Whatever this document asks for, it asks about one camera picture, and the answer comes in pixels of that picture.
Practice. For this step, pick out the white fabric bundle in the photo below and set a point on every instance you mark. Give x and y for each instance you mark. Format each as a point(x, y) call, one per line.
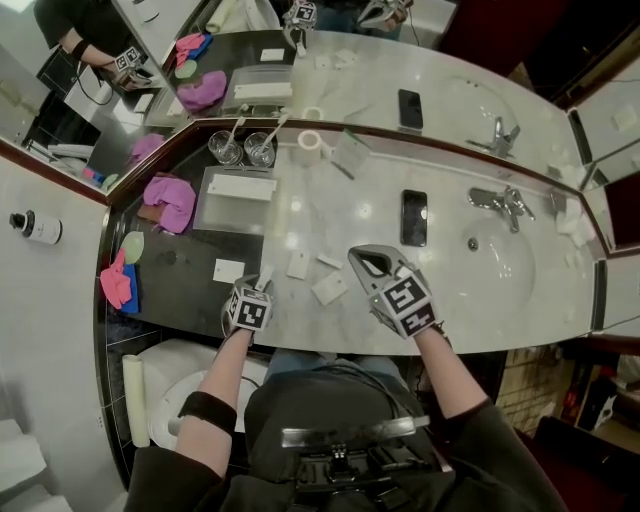
point(631, 375)

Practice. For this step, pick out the dark red wooden door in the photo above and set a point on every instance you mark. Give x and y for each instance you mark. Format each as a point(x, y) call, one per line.
point(575, 465)

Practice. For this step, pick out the white toilet paper roll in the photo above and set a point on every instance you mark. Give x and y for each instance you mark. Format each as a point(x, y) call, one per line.
point(309, 147)

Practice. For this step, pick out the large wall mirror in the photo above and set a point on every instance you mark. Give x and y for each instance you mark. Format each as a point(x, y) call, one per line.
point(400, 65)

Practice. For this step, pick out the blue cloth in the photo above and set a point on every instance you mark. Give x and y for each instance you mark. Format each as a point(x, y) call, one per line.
point(132, 300)

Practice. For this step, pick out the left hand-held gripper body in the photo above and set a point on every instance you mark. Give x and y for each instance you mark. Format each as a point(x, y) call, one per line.
point(250, 310)

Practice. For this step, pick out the black smartphone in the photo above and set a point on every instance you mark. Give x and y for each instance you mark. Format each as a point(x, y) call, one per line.
point(415, 217)

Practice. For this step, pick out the angled mirror panel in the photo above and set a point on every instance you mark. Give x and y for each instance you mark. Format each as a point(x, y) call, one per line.
point(625, 215)
point(40, 115)

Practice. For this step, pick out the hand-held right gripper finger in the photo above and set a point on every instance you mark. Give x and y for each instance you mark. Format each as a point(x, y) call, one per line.
point(365, 282)
point(392, 255)

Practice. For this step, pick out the person's dark shirt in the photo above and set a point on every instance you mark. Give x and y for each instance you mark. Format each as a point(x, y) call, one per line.
point(280, 410)

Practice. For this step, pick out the small white soap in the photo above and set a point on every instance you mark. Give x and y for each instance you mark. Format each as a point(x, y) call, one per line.
point(575, 256)

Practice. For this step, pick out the black forearm band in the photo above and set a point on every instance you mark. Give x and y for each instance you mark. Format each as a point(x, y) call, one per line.
point(207, 412)

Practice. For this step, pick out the glass tumbler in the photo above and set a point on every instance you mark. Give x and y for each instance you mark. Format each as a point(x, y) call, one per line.
point(225, 149)
point(259, 150)

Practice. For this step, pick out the pale green round pad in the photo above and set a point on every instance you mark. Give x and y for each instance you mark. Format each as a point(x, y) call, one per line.
point(132, 246)

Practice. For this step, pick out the person's right forearm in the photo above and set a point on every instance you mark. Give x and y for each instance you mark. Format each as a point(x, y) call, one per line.
point(445, 370)

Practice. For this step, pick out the white sink basin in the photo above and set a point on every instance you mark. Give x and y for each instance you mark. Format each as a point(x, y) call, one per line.
point(500, 265)

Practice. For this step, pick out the brown cloth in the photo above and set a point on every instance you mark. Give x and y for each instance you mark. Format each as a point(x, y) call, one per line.
point(146, 212)

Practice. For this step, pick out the small chrome holder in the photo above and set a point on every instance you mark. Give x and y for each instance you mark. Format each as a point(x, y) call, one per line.
point(558, 200)

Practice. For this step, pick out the chrome faucet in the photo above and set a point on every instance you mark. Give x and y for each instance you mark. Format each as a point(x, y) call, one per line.
point(502, 205)

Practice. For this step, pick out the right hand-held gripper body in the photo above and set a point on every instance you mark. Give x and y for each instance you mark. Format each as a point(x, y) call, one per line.
point(407, 307)

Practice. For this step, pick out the chrome sink drain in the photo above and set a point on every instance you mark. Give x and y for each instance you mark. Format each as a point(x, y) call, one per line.
point(473, 243)

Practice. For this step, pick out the black chest camera mount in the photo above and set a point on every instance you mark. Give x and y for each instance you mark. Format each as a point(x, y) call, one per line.
point(350, 465)

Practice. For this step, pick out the cream paper roll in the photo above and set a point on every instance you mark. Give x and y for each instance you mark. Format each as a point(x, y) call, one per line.
point(135, 400)

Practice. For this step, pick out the white pump bottle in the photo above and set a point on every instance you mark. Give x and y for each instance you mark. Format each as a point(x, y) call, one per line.
point(42, 229)

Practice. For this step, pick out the clear plastic tray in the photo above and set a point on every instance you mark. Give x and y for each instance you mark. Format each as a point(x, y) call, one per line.
point(225, 215)

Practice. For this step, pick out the person's left forearm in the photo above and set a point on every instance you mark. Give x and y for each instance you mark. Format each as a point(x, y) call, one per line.
point(220, 370)

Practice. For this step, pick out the white folded towel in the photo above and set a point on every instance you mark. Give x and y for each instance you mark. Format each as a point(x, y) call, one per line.
point(572, 222)

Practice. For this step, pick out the purple cloth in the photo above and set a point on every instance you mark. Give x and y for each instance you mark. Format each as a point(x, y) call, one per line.
point(170, 200)

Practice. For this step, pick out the person's blue jeans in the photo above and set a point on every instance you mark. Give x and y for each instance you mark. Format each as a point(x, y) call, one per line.
point(300, 362)

